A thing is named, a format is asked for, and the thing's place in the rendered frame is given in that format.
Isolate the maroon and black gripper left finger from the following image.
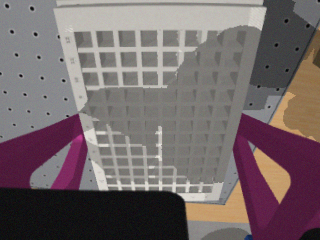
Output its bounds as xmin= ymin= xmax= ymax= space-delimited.
xmin=0 ymin=113 xmax=88 ymax=189

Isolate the grey perforated base plate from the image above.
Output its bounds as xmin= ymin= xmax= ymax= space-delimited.
xmin=0 ymin=0 xmax=320 ymax=205

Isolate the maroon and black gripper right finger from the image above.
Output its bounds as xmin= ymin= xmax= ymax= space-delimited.
xmin=233 ymin=113 xmax=320 ymax=240

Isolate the white well plate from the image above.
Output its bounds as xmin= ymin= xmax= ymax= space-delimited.
xmin=53 ymin=0 xmax=267 ymax=201

